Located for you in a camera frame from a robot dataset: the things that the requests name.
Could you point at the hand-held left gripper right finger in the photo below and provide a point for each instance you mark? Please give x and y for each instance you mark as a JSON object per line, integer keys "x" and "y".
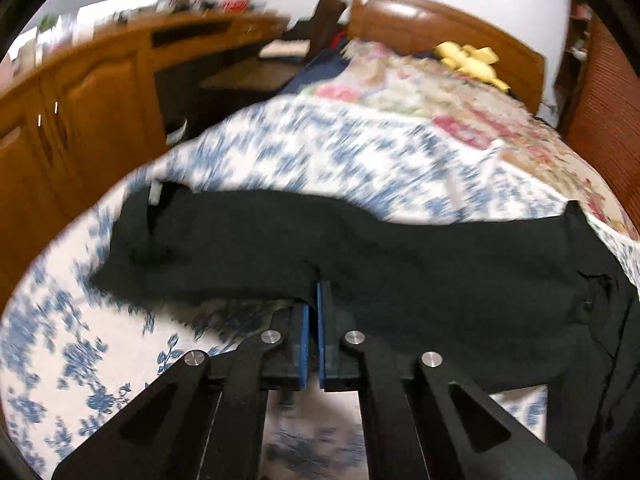
{"x": 323, "y": 340}

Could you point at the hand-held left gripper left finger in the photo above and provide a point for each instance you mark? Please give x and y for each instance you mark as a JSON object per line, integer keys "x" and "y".
{"x": 305, "y": 350}

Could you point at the black coat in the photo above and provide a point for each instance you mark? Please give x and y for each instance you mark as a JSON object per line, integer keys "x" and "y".
{"x": 400, "y": 260}

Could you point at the blue floral bedspread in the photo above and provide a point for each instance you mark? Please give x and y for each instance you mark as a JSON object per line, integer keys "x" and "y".
{"x": 300, "y": 150}

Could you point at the pink floral quilt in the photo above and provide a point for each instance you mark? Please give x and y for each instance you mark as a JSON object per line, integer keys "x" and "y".
{"x": 450, "y": 105}

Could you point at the yellow plush toy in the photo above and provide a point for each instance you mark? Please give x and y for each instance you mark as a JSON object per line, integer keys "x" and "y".
{"x": 470, "y": 62}

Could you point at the dark chair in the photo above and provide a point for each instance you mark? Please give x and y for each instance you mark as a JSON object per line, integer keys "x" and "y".
{"x": 327, "y": 15}

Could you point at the wooden cabinet desk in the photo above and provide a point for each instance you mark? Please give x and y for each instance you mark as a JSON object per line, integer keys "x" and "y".
{"x": 90, "y": 100}

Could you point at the wooden headboard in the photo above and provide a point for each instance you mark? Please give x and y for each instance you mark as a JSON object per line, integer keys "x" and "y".
{"x": 400, "y": 15}

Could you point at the red basket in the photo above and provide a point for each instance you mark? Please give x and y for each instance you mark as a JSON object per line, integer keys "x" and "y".
{"x": 235, "y": 6}

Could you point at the wooden louvered wardrobe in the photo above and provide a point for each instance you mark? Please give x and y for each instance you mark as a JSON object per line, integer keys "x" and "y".
{"x": 605, "y": 110}

